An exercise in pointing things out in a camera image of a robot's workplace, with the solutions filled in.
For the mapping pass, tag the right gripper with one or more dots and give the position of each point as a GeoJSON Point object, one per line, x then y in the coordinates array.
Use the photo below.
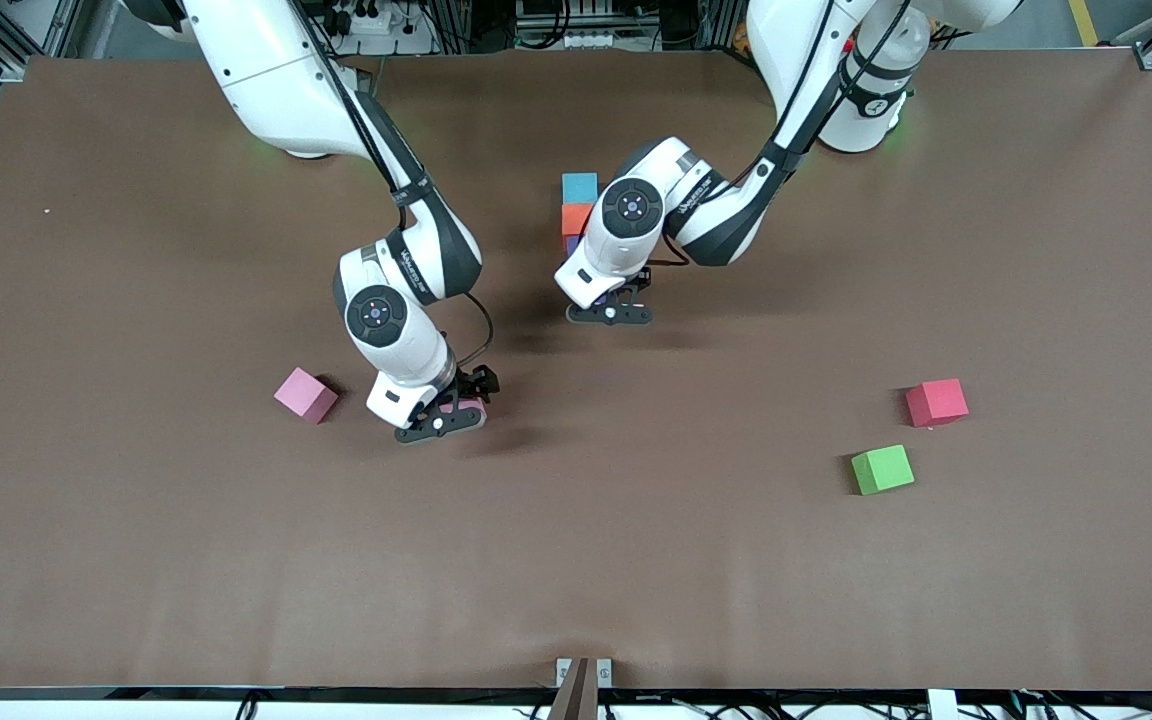
{"type": "Point", "coordinates": [472, 384]}

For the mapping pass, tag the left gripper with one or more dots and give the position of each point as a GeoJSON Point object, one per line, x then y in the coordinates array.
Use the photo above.
{"type": "Point", "coordinates": [642, 277]}

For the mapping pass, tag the purple foam cube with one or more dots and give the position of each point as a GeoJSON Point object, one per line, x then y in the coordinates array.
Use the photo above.
{"type": "Point", "coordinates": [571, 245]}
{"type": "Point", "coordinates": [600, 298]}

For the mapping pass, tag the orange foam cube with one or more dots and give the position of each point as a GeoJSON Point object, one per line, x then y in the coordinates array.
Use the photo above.
{"type": "Point", "coordinates": [574, 220]}

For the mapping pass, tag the pink foam cube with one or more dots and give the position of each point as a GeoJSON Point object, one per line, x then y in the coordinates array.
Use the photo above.
{"type": "Point", "coordinates": [306, 395]}
{"type": "Point", "coordinates": [461, 405]}

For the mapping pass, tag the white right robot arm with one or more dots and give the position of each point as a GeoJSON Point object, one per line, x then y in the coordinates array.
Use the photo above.
{"type": "Point", "coordinates": [256, 60]}

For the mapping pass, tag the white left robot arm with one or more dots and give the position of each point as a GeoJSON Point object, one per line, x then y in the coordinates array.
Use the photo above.
{"type": "Point", "coordinates": [726, 220]}

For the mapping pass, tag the teal foam cube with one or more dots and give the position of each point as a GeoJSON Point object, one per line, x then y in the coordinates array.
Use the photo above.
{"type": "Point", "coordinates": [579, 188]}

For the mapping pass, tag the white rack device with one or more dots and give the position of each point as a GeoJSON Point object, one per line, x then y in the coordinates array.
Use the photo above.
{"type": "Point", "coordinates": [566, 35]}

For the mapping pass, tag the bag of orange items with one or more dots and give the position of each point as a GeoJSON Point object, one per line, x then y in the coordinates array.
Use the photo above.
{"type": "Point", "coordinates": [740, 38]}

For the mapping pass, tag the green foam cube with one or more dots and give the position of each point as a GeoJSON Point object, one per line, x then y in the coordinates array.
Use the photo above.
{"type": "Point", "coordinates": [882, 469]}

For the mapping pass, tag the red foam cube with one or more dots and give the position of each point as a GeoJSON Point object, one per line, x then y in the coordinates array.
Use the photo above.
{"type": "Point", "coordinates": [936, 401]}

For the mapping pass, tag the grey metal bracket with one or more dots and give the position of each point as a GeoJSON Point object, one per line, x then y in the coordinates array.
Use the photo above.
{"type": "Point", "coordinates": [604, 672]}

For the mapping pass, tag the brown camera post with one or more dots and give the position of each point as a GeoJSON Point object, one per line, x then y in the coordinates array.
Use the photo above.
{"type": "Point", "coordinates": [576, 700]}

